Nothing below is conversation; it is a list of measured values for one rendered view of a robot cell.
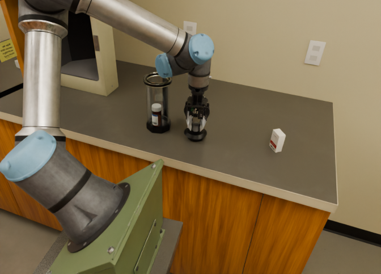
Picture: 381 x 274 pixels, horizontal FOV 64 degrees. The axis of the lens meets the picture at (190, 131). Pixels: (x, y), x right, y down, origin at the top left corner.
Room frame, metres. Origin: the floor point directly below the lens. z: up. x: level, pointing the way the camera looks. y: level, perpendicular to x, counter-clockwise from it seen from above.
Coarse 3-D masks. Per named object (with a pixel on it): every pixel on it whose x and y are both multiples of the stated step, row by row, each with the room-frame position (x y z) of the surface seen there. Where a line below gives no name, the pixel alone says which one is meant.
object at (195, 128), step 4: (192, 124) 0.98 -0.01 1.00; (196, 124) 0.98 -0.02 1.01; (188, 128) 0.99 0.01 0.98; (192, 128) 0.98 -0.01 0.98; (196, 128) 0.97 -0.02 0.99; (204, 128) 1.00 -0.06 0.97; (184, 132) 0.97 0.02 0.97; (188, 132) 0.96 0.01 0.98; (192, 132) 0.96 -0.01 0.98; (196, 132) 0.96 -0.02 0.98; (200, 132) 0.97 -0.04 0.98; (204, 132) 0.97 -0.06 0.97; (188, 136) 0.95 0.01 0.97; (192, 136) 0.94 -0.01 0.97; (196, 136) 0.94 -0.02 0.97; (200, 136) 0.95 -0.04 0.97; (204, 136) 0.96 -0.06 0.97; (192, 140) 0.95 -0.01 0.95; (196, 140) 0.95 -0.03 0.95; (200, 140) 0.96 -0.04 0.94
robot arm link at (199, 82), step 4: (188, 76) 0.95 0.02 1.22; (192, 76) 0.93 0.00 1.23; (208, 76) 0.94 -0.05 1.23; (188, 80) 0.95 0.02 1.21; (192, 80) 0.93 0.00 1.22; (196, 80) 0.92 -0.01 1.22; (200, 80) 0.92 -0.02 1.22; (204, 80) 0.93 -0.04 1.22; (208, 80) 0.94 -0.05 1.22; (192, 84) 0.93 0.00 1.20; (196, 84) 0.92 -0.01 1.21; (200, 84) 0.92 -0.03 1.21; (204, 84) 0.93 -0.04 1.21; (208, 84) 0.95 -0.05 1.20
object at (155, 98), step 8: (152, 72) 1.08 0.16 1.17; (144, 80) 1.01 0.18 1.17; (152, 80) 1.07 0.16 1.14; (160, 80) 1.08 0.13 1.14; (168, 80) 1.02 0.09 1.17; (152, 88) 1.00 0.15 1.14; (160, 88) 1.00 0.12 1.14; (168, 88) 1.02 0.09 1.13; (152, 96) 1.00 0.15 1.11; (160, 96) 1.00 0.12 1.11; (168, 96) 1.02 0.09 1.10; (152, 104) 1.00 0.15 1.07; (160, 104) 1.00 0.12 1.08; (168, 104) 1.02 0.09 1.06; (152, 112) 1.00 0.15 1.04; (160, 112) 1.00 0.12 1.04; (168, 112) 1.02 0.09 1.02; (152, 120) 1.00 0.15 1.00; (160, 120) 1.00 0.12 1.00; (168, 120) 1.02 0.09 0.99
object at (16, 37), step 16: (16, 0) 1.29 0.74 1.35; (0, 16) 1.22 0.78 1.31; (16, 16) 1.28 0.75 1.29; (0, 32) 1.20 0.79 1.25; (16, 32) 1.26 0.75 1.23; (0, 48) 1.18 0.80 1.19; (16, 48) 1.24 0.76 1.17; (0, 64) 1.16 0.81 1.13; (16, 64) 1.22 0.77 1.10; (0, 80) 1.14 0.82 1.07; (16, 80) 1.20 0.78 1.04
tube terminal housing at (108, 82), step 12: (96, 24) 1.27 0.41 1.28; (108, 36) 1.34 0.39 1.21; (108, 48) 1.33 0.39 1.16; (96, 60) 1.28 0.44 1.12; (108, 60) 1.32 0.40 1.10; (108, 72) 1.30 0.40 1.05; (72, 84) 1.33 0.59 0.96; (84, 84) 1.30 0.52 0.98; (96, 84) 1.28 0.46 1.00; (108, 84) 1.29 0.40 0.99
